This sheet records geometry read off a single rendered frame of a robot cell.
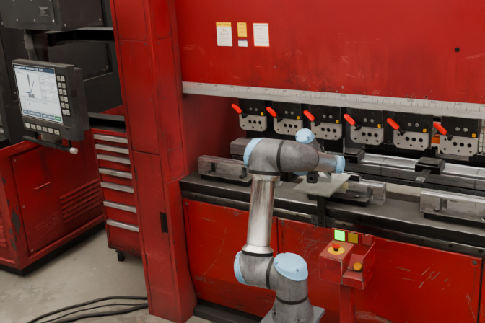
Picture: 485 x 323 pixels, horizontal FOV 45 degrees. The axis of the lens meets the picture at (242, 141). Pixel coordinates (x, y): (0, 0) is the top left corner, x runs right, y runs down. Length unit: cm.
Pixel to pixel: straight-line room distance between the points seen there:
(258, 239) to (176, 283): 137
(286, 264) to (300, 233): 86
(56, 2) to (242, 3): 85
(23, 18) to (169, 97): 80
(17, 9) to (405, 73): 182
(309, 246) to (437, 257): 62
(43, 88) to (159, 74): 56
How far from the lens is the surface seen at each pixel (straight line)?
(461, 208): 272
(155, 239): 335
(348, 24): 263
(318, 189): 266
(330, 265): 258
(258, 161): 207
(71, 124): 282
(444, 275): 275
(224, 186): 307
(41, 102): 299
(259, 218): 210
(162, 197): 319
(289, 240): 297
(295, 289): 209
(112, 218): 410
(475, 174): 295
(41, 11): 286
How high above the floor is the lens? 205
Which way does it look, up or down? 18 degrees down
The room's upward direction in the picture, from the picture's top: 4 degrees counter-clockwise
